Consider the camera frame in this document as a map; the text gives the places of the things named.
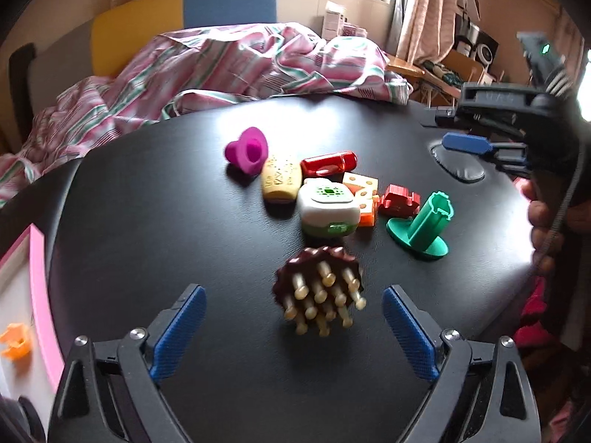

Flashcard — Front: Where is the wooden side table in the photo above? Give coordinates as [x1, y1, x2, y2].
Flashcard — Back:
[385, 53, 426, 93]

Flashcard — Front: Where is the white cardboard box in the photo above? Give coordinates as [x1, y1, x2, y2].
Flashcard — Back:
[321, 1, 349, 40]

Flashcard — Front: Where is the white and green box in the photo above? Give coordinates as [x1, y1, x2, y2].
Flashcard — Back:
[297, 182, 361, 237]

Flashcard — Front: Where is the brown round massage brush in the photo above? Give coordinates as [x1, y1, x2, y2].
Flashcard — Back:
[271, 246, 368, 337]

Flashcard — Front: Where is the grey yellow blue headboard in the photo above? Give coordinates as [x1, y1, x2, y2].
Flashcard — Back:
[25, 0, 278, 116]

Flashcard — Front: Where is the red cloth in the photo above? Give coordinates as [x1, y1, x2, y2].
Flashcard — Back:
[519, 277, 571, 349]

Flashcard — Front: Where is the wooden board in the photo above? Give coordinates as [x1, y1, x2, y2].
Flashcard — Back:
[443, 51, 486, 86]

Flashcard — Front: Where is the red translucent capsule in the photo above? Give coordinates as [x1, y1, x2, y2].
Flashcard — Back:
[300, 150, 358, 178]

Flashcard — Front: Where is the magenta hat-shaped plastic piece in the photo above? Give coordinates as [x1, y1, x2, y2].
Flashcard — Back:
[225, 126, 270, 176]

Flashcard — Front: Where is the white box with pink rim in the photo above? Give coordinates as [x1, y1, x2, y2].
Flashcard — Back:
[0, 223, 65, 402]

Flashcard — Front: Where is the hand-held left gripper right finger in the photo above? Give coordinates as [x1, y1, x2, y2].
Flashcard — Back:
[382, 285, 542, 443]

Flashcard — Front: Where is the orange plastic clip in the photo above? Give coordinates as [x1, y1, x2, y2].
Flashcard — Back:
[0, 323, 32, 361]

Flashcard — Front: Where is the oval yellow toy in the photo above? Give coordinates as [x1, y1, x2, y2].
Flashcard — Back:
[260, 154, 303, 204]

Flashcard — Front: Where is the black rolled mat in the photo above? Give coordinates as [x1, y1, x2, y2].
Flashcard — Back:
[9, 43, 38, 134]

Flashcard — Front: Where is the black silver stereo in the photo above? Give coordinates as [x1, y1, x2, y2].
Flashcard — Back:
[455, 14, 499, 63]

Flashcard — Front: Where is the green plastic stand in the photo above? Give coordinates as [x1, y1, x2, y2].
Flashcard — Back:
[386, 190, 455, 260]

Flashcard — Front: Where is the pink striped blanket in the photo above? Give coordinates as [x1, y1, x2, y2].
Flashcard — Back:
[0, 23, 411, 208]

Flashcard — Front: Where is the orange block toy with holes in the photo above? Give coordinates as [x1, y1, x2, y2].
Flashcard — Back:
[342, 172, 382, 228]

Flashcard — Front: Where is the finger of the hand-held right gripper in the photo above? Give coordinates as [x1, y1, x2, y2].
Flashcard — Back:
[441, 131, 531, 179]
[419, 105, 467, 129]

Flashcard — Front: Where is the small red plastic piece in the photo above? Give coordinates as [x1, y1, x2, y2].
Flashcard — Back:
[378, 183, 422, 217]

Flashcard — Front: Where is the person's right hand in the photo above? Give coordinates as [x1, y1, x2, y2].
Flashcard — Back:
[521, 176, 591, 278]

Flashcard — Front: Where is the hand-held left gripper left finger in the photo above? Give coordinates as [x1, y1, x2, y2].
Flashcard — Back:
[48, 285, 207, 443]

